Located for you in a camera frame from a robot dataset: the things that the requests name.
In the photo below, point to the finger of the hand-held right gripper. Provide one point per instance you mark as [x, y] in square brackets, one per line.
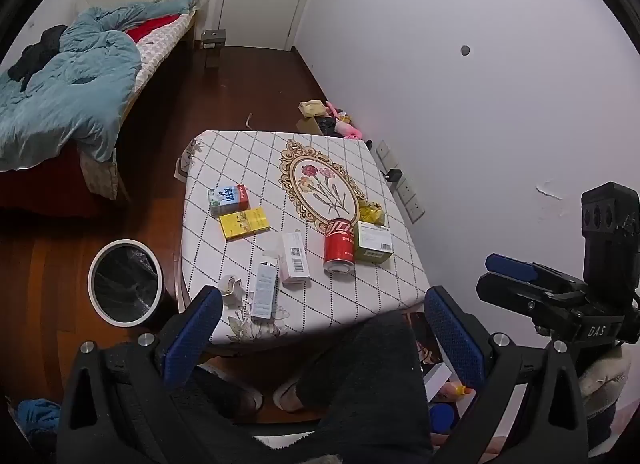
[502, 289]
[510, 266]

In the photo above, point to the person's left slipper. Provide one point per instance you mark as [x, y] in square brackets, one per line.
[250, 396]

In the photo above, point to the white pink cardboard box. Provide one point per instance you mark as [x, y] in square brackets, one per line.
[295, 259]

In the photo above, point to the blue round container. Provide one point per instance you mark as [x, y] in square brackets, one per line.
[442, 418]

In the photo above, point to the person's right leg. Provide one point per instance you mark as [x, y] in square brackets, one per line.
[370, 379]

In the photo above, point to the small white box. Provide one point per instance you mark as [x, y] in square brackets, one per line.
[439, 379]

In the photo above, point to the blue cloth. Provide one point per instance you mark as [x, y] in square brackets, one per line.
[37, 416]

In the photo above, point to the crumpled white tissue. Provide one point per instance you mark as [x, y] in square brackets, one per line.
[231, 290]

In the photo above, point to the grey metal stool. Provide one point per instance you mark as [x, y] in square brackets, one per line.
[214, 39]

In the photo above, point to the black plug adapter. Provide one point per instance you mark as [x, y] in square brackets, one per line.
[393, 175]

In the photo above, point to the yellow cardboard box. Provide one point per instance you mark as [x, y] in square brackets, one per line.
[243, 224]

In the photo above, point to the printed white tablecloth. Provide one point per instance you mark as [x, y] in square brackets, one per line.
[240, 164]

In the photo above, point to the green white cardboard box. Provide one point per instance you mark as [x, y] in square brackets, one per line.
[372, 242]

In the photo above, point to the yellow wrapper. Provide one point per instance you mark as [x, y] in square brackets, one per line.
[371, 213]

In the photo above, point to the white round trash bin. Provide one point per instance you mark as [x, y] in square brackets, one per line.
[96, 301]

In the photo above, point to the red soda can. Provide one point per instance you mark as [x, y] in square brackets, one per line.
[340, 246]

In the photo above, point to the person's leg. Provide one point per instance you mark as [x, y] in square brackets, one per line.
[370, 379]
[220, 404]

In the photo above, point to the brown cardboard box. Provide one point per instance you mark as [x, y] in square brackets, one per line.
[309, 125]

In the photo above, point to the long white blue box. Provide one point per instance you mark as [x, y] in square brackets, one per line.
[264, 289]

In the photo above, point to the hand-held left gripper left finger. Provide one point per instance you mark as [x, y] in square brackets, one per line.
[192, 336]

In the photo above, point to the red bed sheet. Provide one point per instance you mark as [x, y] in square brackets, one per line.
[152, 26]

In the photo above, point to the person's left leg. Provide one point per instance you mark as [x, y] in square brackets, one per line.
[220, 404]

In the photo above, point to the black clothing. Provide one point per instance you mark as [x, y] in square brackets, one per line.
[37, 54]

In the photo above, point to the person's slipper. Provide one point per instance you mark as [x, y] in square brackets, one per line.
[287, 394]
[250, 396]

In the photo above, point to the person's right slipper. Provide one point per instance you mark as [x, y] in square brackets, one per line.
[287, 394]

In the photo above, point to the wooden bed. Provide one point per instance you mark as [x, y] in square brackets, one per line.
[185, 29]

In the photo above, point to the blue white milk carton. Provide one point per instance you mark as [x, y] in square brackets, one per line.
[228, 198]

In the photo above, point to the white wall socket panel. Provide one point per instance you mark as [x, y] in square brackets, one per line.
[386, 154]
[406, 189]
[416, 209]

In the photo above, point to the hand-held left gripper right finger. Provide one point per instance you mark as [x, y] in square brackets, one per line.
[457, 339]

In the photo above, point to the patterned mattress cover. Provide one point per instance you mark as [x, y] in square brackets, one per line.
[155, 56]

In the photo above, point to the black bin liner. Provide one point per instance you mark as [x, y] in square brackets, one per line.
[125, 284]

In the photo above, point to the light blue duvet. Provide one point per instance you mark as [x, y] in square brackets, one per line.
[75, 89]

